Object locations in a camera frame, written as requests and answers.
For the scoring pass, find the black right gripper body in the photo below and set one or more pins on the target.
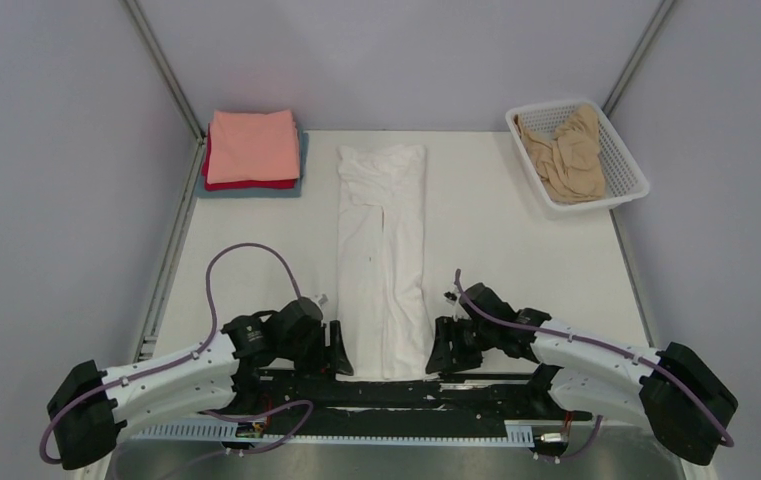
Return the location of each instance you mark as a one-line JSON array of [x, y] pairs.
[[485, 335]]

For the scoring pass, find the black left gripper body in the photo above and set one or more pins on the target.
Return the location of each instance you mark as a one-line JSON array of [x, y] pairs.
[[310, 354]]

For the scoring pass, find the white t shirt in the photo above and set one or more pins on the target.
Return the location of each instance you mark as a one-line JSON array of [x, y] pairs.
[[387, 331]]

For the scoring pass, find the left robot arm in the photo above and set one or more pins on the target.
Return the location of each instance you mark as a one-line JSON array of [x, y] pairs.
[[94, 410]]

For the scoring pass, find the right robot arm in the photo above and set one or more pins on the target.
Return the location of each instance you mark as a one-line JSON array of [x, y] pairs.
[[671, 392]]

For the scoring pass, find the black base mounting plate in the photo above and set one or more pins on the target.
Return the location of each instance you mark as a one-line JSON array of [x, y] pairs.
[[448, 406]]

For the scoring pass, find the folded red t shirt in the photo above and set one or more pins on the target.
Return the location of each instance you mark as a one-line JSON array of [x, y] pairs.
[[283, 184]]

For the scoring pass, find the folded blue t shirt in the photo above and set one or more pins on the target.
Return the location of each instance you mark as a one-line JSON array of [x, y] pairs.
[[255, 190]]

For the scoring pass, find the beige crumpled t shirt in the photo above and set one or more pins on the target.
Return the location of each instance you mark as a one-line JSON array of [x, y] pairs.
[[568, 163]]

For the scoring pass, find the white plastic basket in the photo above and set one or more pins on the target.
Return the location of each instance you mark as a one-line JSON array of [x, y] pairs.
[[625, 182]]

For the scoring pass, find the folded peach t shirt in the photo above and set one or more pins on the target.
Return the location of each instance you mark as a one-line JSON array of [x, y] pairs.
[[253, 147]]

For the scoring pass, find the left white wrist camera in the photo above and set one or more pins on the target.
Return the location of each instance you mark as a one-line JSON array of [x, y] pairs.
[[321, 301]]

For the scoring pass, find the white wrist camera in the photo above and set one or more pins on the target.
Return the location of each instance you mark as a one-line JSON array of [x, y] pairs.
[[321, 301], [455, 309]]

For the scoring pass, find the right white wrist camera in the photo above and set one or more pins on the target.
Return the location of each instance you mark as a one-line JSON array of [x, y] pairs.
[[455, 309]]

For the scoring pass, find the right aluminium frame post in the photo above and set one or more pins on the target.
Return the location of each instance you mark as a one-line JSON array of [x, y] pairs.
[[649, 36]]

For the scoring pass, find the aluminium frame post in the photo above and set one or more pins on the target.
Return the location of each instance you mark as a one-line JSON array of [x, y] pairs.
[[649, 36], [140, 23]]

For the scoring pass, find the left aluminium frame post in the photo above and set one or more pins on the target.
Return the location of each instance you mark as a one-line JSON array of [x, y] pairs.
[[140, 23]]

